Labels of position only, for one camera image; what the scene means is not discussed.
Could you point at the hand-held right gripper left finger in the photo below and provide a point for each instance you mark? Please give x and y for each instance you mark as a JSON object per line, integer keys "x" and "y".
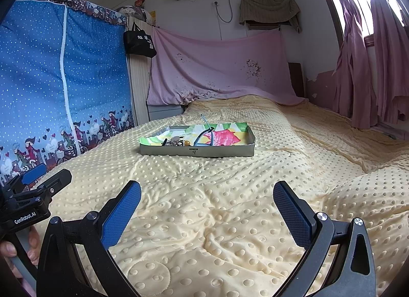
{"x": 123, "y": 210}

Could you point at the black tote bag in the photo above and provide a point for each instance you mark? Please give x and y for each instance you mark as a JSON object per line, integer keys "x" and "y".
{"x": 139, "y": 41}

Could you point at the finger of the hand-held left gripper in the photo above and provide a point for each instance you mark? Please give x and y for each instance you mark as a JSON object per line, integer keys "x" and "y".
{"x": 59, "y": 182}
{"x": 33, "y": 175}

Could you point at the brown wooden board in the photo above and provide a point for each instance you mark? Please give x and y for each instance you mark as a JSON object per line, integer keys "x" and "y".
{"x": 297, "y": 79}

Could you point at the beige wooden side panel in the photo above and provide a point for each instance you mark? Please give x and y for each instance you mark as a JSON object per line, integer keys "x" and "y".
{"x": 139, "y": 89}

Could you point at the grey shallow box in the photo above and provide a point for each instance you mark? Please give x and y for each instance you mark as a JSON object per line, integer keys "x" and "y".
{"x": 207, "y": 152}

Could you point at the grey headboard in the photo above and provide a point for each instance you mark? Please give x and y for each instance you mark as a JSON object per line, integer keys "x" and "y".
{"x": 164, "y": 112}

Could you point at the beige hair clip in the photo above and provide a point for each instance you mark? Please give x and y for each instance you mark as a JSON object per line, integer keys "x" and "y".
{"x": 175, "y": 139}

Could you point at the yellow dotted blanket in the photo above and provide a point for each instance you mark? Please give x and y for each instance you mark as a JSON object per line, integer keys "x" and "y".
{"x": 223, "y": 204}

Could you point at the colourful printed cloth lining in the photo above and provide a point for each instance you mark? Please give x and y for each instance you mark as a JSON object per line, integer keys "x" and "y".
{"x": 228, "y": 137}

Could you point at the olive draped cloth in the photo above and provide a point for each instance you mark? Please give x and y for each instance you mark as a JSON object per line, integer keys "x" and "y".
{"x": 268, "y": 9}

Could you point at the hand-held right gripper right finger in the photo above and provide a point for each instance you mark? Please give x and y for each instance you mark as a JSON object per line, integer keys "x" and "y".
{"x": 292, "y": 214}

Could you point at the bundled cloth pile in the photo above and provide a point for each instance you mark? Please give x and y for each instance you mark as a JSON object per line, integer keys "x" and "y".
{"x": 137, "y": 12}

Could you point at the pink hanging cloth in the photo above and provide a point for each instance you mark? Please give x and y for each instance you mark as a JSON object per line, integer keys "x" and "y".
{"x": 223, "y": 66}

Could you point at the blue wrist watch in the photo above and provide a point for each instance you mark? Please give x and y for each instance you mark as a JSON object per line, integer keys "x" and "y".
{"x": 207, "y": 135}

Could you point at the blue dotted wardrobe cover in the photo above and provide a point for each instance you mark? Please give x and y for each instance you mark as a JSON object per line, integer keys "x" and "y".
{"x": 32, "y": 76}

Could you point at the person's left hand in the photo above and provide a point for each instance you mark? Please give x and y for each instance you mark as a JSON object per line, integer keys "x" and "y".
{"x": 33, "y": 245}

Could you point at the pink curtain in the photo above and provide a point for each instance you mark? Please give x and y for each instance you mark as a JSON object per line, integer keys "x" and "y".
{"x": 377, "y": 76}

